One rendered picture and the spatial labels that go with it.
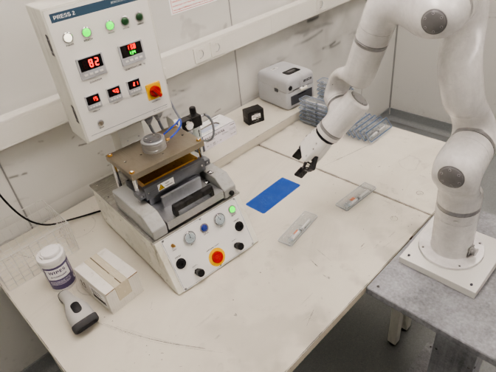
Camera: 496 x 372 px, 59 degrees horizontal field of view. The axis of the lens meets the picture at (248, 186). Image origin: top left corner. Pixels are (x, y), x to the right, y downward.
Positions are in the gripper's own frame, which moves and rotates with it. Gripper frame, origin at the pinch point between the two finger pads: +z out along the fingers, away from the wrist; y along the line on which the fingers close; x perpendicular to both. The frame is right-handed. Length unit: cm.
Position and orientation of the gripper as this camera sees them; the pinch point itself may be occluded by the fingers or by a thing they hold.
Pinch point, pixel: (298, 164)
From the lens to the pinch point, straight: 152.1
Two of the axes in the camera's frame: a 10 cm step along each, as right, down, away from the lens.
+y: 0.1, 7.1, -7.0
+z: -5.1, 6.1, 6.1
